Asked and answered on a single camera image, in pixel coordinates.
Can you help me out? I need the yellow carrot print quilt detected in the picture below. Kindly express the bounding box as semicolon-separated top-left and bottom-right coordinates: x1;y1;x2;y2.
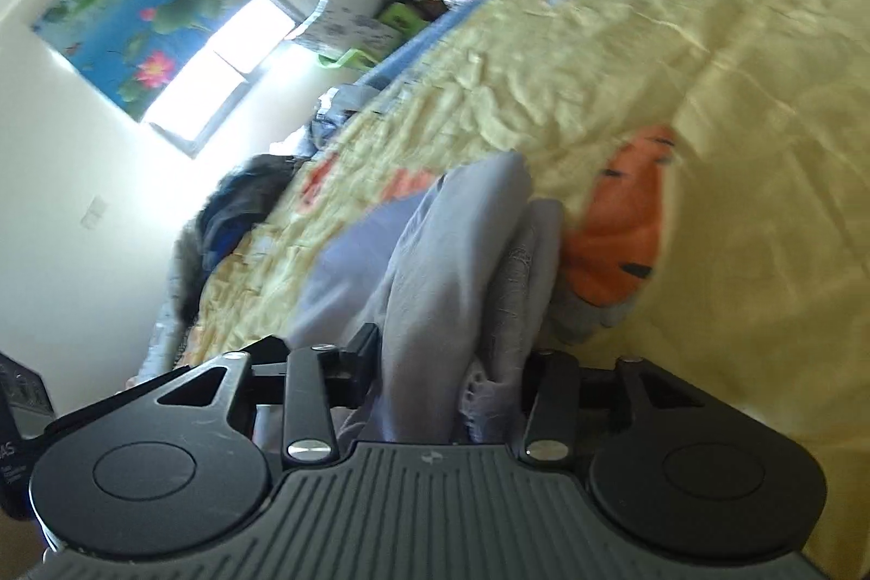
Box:
184;0;868;578

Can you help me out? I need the floral white pillow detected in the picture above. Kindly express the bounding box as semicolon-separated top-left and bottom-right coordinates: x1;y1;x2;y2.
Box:
289;0;402;59

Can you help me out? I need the green plastic stool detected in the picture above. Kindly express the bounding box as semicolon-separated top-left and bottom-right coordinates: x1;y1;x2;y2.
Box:
315;3;429;71

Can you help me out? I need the white wall switch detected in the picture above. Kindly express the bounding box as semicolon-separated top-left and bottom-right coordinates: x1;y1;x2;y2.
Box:
79;196;108;231

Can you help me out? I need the lotus pond poster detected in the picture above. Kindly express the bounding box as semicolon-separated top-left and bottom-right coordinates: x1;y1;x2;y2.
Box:
33;0;249;121

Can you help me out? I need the folded dark clothes stack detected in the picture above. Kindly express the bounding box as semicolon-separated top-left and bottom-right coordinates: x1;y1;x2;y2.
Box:
168;153;310;327

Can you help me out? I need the window with bright light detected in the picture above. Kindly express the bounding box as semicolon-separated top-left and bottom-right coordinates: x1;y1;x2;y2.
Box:
143;0;296;158

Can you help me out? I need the light lavender lace garment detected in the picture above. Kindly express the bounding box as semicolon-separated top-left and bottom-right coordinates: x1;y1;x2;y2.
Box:
279;152;562;447

